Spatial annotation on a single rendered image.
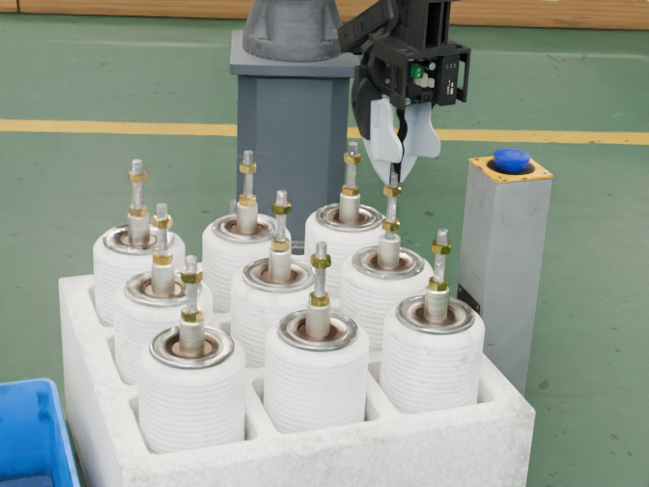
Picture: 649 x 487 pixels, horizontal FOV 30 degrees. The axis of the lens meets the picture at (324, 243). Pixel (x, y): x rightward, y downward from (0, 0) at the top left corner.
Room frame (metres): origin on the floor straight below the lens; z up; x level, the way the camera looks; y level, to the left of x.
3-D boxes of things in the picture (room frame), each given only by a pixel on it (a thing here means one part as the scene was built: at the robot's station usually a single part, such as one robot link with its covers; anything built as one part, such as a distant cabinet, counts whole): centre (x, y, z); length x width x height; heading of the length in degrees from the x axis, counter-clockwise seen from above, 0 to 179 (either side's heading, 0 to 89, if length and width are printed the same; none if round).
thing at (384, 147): (1.10, -0.06, 0.39); 0.06 x 0.03 x 0.09; 28
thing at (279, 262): (1.09, 0.04, 0.26); 0.02 x 0.02 x 0.03
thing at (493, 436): (1.09, 0.04, 0.09); 0.39 x 0.39 x 0.18; 20
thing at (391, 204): (1.13, -0.07, 0.31); 0.01 x 0.01 x 0.08
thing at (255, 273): (1.09, 0.04, 0.25); 0.08 x 0.08 x 0.01
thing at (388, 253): (1.13, -0.07, 0.26); 0.02 x 0.02 x 0.03
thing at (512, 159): (1.26, -0.20, 0.32); 0.04 x 0.04 x 0.02
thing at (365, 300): (1.13, -0.07, 0.16); 0.10 x 0.10 x 0.18
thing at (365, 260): (1.13, -0.07, 0.25); 0.08 x 0.08 x 0.01
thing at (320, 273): (0.98, 0.00, 0.30); 0.01 x 0.01 x 0.08
